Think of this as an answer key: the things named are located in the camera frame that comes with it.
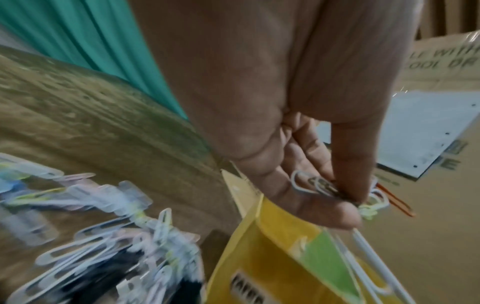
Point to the person's left hand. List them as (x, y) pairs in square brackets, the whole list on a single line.
[(262, 89)]

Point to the yellow divided bin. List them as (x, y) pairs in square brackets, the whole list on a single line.
[(262, 252)]

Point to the pile of coloured paper clips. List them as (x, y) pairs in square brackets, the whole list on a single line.
[(93, 196)]

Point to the group of black binder clips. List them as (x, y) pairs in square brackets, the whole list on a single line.
[(123, 261)]

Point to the large printed cardboard box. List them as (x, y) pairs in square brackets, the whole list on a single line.
[(431, 237)]

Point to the white paper sheet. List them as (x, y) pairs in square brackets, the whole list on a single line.
[(420, 124)]

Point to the green divider card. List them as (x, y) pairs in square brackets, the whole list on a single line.
[(326, 261)]

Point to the green cloth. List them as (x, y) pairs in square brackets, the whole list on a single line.
[(75, 35)]

